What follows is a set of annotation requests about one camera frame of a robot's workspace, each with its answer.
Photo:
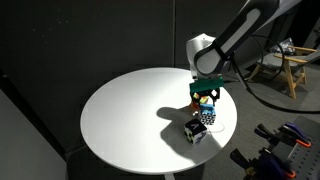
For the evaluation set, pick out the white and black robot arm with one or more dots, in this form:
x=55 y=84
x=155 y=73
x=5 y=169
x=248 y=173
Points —
x=226 y=36

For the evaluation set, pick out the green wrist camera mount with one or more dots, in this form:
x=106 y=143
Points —
x=206 y=84

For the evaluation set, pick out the black white letter fabric block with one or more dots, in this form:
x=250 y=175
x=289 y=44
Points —
x=195 y=131

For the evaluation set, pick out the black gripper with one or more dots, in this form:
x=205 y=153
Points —
x=206 y=91

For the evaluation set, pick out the wooden stool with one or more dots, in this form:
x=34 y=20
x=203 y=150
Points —
x=290 y=62

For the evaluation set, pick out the white table pedestal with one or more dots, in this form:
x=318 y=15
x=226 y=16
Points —
x=169 y=176

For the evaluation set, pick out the orange and green fabric block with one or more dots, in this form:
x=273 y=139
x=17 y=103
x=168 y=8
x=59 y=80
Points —
x=201 y=98

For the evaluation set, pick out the purple clamp with orange tips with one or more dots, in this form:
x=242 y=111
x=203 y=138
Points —
x=293 y=131
x=266 y=163

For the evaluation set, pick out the crumpled plastic bag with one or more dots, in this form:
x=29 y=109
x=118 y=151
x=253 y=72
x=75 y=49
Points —
x=285 y=46

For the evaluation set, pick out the blue number fabric block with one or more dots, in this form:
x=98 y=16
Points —
x=207 y=114

